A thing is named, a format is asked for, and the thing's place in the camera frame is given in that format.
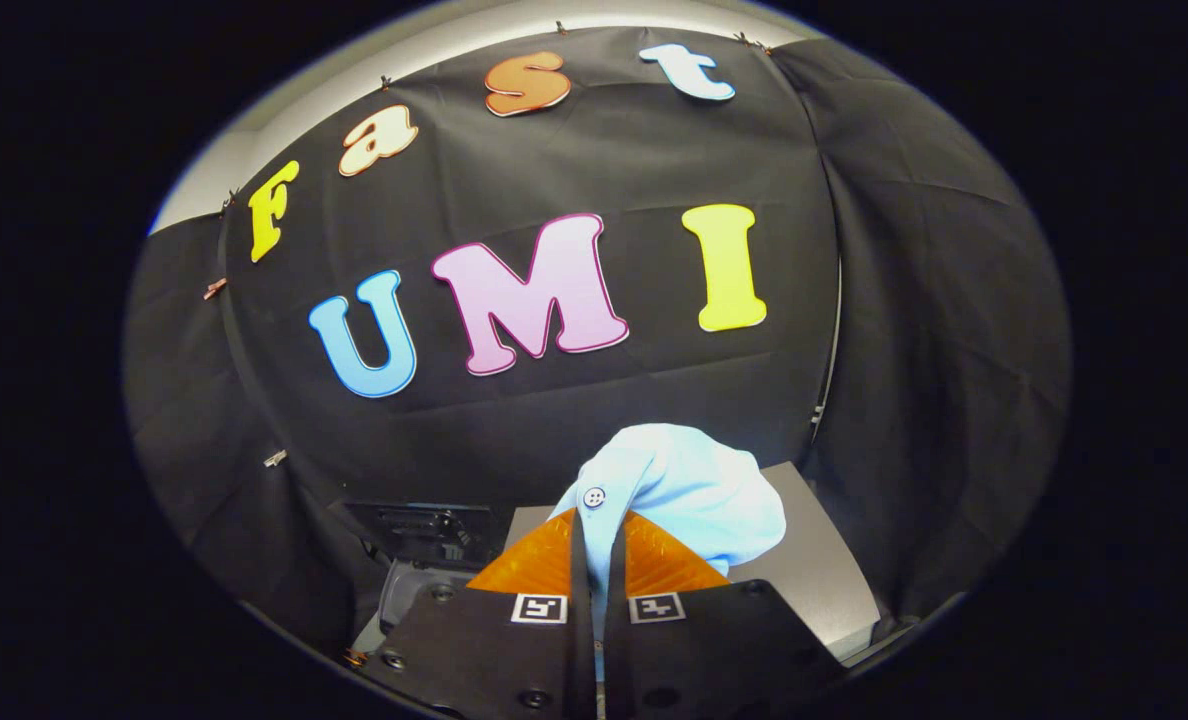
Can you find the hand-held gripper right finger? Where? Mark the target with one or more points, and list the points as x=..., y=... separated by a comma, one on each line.
x=714, y=660

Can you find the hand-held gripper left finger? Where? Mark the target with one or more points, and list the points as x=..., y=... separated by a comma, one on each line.
x=494, y=660

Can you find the grey washing machine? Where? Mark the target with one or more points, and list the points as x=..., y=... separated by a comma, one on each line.
x=409, y=600

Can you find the dark glass washing machine lid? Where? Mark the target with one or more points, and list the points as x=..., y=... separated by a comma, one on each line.
x=434, y=530

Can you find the light blue shirt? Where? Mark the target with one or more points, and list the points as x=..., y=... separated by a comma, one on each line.
x=694, y=490

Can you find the grey cabinet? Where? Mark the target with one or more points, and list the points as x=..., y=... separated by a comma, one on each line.
x=814, y=570

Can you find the silver clip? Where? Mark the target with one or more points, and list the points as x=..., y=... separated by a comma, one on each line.
x=275, y=458

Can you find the copper clip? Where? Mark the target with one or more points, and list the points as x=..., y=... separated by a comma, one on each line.
x=214, y=288

